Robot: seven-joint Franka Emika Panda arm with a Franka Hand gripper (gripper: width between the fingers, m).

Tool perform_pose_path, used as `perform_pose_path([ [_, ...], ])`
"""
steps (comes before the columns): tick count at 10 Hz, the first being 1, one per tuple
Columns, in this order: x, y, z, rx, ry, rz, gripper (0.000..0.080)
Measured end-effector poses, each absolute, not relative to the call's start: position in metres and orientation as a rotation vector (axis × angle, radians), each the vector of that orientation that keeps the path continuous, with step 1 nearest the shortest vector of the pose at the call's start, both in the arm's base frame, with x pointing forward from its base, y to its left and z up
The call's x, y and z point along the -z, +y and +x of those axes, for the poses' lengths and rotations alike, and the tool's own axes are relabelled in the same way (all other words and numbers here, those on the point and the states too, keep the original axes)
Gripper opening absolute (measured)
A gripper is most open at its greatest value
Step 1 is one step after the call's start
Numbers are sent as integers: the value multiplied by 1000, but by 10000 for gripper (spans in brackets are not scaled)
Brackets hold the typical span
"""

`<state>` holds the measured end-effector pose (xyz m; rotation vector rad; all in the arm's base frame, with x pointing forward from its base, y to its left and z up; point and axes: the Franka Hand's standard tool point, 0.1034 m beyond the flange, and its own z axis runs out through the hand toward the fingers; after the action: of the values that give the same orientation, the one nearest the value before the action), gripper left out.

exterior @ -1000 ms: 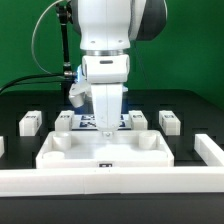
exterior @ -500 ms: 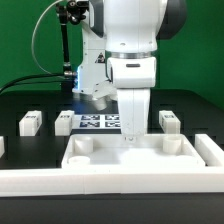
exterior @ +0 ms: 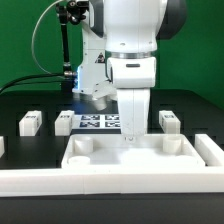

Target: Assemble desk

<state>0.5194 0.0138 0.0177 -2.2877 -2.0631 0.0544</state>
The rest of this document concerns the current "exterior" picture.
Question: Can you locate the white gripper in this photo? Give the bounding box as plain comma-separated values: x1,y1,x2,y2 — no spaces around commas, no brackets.
117,89,150,137

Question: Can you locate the white desk top tray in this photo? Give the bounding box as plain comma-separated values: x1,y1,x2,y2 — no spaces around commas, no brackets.
61,134,205,169

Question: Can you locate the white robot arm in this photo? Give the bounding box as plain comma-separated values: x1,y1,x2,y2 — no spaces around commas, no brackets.
69,0,187,138

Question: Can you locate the fiducial marker sheet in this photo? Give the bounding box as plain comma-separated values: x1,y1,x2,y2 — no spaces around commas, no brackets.
73,114,120,129

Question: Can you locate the black cable bundle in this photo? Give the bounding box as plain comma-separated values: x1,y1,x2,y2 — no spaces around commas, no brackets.
0,73,66,95

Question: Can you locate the white front fence wall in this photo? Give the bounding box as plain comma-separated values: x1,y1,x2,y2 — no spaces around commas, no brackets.
0,167,224,197

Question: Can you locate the white fence wall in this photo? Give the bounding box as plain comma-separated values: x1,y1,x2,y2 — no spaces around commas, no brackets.
194,134,224,167
0,136,5,158
0,167,224,197

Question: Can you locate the white right fence wall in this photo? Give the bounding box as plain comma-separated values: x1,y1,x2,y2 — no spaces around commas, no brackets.
194,134,224,167

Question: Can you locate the grey curved cable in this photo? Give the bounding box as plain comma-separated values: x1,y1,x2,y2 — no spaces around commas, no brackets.
31,0,65,75

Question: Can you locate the white left fence wall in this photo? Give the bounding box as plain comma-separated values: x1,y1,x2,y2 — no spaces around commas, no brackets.
0,136,5,158

